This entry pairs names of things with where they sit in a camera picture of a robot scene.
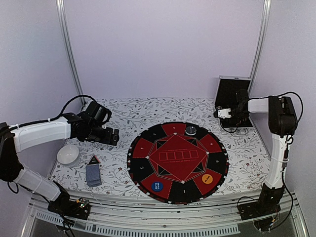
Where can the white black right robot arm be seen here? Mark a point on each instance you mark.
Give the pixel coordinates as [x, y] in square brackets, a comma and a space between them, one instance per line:
[282, 123]

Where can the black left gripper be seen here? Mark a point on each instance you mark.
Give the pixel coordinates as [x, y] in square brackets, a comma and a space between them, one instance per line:
[107, 139]

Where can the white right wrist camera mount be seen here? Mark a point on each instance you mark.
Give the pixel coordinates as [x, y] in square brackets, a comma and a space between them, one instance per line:
[223, 113]

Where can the blue small blind button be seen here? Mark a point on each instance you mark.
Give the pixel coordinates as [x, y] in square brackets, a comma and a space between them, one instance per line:
[157, 186]

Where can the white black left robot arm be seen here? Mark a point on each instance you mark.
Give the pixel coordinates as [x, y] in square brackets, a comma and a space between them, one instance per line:
[88, 125]

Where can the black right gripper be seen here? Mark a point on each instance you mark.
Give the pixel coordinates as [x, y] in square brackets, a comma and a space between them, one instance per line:
[236, 121]

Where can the blue playing card deck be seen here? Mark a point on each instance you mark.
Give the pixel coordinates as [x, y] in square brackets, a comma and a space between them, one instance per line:
[93, 177]

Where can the orange big blind button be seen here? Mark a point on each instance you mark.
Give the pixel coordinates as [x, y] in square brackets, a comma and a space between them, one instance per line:
[207, 179]

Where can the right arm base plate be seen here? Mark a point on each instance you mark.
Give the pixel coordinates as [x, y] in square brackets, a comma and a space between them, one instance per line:
[254, 209]

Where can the front aluminium rail frame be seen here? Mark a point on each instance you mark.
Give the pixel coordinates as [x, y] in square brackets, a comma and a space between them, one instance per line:
[120, 216]

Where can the black white dealer button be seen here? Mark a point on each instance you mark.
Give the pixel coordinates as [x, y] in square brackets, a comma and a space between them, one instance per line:
[190, 130]

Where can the aluminium frame post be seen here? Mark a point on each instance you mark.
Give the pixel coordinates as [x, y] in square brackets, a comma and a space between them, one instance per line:
[67, 42]
[261, 38]

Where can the left aluminium frame post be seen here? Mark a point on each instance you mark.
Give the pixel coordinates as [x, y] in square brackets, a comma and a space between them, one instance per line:
[67, 42]

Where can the round red black poker mat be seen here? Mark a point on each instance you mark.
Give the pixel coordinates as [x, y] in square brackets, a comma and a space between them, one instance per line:
[165, 153]

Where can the white bowl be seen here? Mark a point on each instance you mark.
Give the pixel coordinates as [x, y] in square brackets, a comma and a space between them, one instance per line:
[68, 155]

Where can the black triangular card holder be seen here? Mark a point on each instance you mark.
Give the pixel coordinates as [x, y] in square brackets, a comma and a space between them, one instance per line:
[94, 160]

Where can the right aluminium frame post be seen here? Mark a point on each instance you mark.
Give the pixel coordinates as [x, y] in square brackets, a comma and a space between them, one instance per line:
[261, 38]

